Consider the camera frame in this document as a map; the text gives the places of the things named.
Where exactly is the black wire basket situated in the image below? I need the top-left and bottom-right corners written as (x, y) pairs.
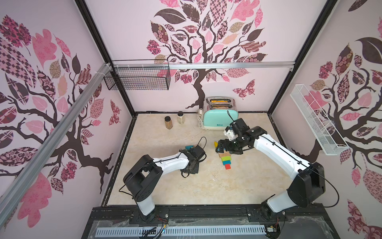
top-left (103, 59), bottom-right (171, 91)

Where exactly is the green block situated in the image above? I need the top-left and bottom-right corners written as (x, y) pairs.
top-left (221, 156), bottom-right (231, 161)

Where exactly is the white wire shelf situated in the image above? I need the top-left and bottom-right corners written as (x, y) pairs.
top-left (290, 84), bottom-right (350, 156)

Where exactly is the brown spice jar black lid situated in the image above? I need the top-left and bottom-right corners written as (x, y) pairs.
top-left (165, 116), bottom-right (173, 129)

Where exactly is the natural wood plank block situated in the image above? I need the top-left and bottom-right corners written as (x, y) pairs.
top-left (218, 152), bottom-right (231, 158)

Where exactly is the mint green toaster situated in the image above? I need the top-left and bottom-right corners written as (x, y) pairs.
top-left (202, 97), bottom-right (239, 130)

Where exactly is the white cable duct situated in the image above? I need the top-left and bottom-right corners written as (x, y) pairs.
top-left (94, 225), bottom-right (267, 239)

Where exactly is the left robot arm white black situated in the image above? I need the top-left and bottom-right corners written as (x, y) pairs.
top-left (123, 145), bottom-right (207, 216)

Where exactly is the aluminium rail back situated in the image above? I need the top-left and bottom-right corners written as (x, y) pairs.
top-left (114, 61), bottom-right (295, 70)

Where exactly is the white toaster power cable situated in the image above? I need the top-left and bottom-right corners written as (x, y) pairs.
top-left (196, 109), bottom-right (207, 129)

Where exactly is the aluminium rail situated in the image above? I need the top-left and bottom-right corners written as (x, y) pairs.
top-left (114, 61), bottom-right (295, 70)
top-left (1, 63), bottom-right (111, 227)

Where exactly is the beige spice jar black lid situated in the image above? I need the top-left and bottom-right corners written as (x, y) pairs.
top-left (177, 111), bottom-right (185, 124)

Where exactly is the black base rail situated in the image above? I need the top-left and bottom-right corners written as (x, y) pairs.
top-left (86, 204), bottom-right (330, 226)

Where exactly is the aluminium rail left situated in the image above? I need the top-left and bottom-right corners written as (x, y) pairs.
top-left (1, 63), bottom-right (111, 227)

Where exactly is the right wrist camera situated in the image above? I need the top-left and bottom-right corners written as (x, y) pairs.
top-left (223, 127), bottom-right (237, 141)

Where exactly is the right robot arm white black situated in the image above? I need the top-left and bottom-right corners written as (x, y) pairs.
top-left (215, 119), bottom-right (326, 217)

